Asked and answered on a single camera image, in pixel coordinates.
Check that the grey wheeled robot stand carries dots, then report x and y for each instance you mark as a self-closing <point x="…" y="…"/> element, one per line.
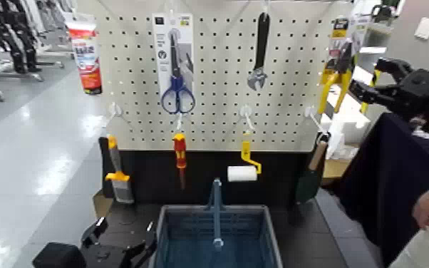
<point x="12" y="76"/>

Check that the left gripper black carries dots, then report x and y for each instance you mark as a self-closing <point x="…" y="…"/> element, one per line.
<point x="106" y="256"/>

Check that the red white sealant tube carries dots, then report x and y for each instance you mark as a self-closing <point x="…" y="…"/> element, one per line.
<point x="87" y="56"/>

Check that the brown cardboard box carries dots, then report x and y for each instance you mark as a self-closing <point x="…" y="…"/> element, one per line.
<point x="336" y="168"/>

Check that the brown cardboard flap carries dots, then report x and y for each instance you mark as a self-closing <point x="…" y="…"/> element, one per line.
<point x="102" y="204"/>

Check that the black back panel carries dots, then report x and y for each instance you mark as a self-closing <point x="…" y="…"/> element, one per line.
<point x="154" y="176"/>

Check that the white wall switch plate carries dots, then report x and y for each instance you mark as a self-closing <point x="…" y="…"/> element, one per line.
<point x="425" y="28"/>

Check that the white plastic sheet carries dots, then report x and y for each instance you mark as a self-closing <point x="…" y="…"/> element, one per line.
<point x="427" y="250"/>

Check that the grey brush yellow guard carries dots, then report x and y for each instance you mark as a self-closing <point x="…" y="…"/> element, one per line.
<point x="119" y="187"/>

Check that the white foam boxes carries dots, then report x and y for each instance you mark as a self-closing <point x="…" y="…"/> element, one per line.
<point x="349" y="119"/>

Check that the black white humanoid robot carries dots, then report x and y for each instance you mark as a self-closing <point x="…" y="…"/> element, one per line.
<point x="10" y="30"/>

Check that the cream metal pegboard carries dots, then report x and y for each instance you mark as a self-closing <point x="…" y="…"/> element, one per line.
<point x="222" y="75"/>

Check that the red yellow screwdriver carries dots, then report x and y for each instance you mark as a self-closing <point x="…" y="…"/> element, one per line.
<point x="179" y="149"/>

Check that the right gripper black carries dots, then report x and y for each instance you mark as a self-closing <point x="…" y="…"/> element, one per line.
<point x="418" y="93"/>

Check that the white pegboard hook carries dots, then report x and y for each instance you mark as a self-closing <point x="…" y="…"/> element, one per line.
<point x="265" y="5"/>
<point x="115" y="109"/>
<point x="179" y="121"/>
<point x="311" y="114"/>
<point x="246" y="111"/>

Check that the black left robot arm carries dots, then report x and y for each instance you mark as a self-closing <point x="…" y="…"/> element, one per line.
<point x="59" y="256"/>

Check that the blue scissors in package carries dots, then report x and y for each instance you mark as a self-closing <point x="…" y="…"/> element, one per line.
<point x="177" y="86"/>

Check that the yellow pliers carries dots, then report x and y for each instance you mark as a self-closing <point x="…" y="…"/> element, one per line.
<point x="343" y="61"/>

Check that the blue grey plastic crate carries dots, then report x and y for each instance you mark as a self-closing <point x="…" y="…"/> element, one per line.
<point x="184" y="232"/>

